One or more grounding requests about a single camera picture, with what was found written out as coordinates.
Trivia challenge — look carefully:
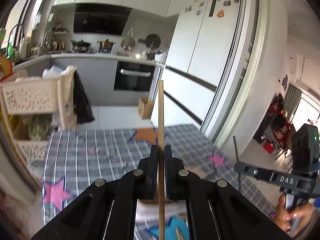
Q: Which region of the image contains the bamboo chopstick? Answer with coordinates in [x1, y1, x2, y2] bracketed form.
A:
[176, 228, 183, 240]
[158, 80, 165, 240]

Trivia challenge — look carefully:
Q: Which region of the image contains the person's right hand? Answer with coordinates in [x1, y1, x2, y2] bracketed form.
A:
[273, 194, 319, 239]

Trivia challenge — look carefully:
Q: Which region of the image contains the beige plastic utensil holder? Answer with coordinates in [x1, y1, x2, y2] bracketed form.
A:
[135, 200, 187, 230]

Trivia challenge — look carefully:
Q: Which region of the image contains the cardboard box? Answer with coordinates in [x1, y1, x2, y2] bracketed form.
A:
[138, 97, 154, 119]

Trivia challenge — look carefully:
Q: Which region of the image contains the grey checkered tablecloth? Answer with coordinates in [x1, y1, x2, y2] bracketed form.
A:
[42, 125, 274, 224]

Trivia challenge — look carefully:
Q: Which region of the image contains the black hanging garment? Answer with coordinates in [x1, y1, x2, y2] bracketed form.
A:
[73, 71, 95, 124]

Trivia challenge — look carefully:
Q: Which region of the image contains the black built-in oven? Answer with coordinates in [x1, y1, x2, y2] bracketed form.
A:
[114, 61, 155, 92]

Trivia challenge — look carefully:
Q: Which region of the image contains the white refrigerator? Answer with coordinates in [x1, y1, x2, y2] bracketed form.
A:
[161, 0, 241, 128]

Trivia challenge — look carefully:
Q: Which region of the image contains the white lattice storage cart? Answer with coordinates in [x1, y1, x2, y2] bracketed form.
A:
[0, 65, 78, 163]

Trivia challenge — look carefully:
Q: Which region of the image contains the steel cooking pot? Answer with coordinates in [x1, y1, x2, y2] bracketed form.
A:
[97, 39, 116, 54]

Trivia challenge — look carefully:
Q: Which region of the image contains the black wok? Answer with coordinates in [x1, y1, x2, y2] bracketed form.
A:
[70, 40, 91, 53]

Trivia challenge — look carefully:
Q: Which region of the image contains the black range hood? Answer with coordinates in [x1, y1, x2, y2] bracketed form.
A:
[73, 3, 132, 36]

